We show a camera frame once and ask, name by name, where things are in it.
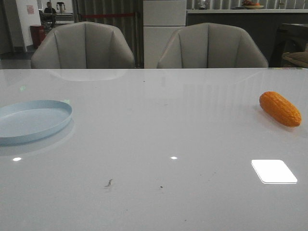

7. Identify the orange plastic corn cob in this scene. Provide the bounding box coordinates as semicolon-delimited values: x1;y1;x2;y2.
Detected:
259;91;302;128

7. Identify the light blue round plate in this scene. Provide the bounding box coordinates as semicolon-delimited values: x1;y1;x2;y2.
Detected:
0;100;73;145

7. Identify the right grey upholstered chair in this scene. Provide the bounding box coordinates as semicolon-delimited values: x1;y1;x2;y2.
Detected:
157;23;268;69

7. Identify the grey upholstered chair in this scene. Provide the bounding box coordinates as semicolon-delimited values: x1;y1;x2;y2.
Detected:
157;23;268;69
31;22;135;69

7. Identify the white cabinet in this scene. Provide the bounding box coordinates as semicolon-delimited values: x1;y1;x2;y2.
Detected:
143;0;186;69

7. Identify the left grey upholstered chair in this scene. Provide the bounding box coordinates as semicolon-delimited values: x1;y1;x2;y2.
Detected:
31;22;135;69

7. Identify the red barrier belt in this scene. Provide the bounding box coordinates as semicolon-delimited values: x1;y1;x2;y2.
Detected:
81;13;135;19

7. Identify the grey counter with white top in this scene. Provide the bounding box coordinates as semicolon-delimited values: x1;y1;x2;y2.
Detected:
186;9;308;67

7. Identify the red trash bin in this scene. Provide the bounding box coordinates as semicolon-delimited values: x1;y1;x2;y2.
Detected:
30;25;46;49

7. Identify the fruit bowl on counter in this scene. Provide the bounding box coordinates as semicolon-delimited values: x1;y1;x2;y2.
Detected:
242;0;264;10

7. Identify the seated person in background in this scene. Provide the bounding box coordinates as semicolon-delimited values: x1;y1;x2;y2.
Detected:
44;1;56;14

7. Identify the dark wooden armchair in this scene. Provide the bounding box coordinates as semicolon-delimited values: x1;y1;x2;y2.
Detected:
269;24;308;67

